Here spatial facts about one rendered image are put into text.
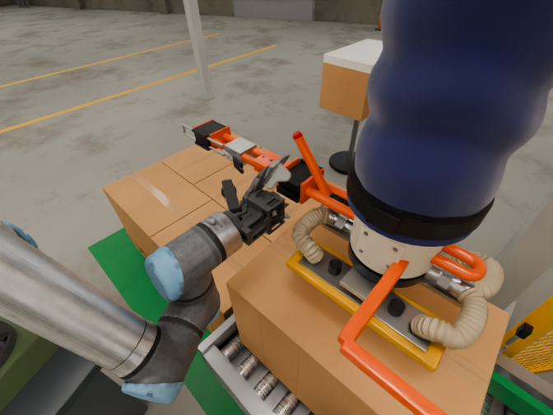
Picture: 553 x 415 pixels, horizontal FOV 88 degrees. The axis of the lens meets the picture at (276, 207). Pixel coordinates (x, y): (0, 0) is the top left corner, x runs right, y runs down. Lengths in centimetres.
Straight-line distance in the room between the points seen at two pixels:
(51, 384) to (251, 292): 61
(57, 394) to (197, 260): 67
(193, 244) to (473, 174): 43
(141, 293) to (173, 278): 158
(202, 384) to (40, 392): 82
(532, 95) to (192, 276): 51
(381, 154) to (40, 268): 48
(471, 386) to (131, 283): 188
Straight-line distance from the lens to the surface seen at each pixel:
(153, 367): 55
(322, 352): 72
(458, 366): 80
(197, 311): 60
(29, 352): 109
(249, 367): 114
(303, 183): 64
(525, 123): 42
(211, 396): 171
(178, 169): 200
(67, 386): 108
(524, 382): 131
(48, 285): 49
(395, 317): 63
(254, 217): 58
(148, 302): 203
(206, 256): 52
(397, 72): 39
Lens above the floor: 162
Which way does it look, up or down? 43 degrees down
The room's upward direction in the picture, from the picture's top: 2 degrees counter-clockwise
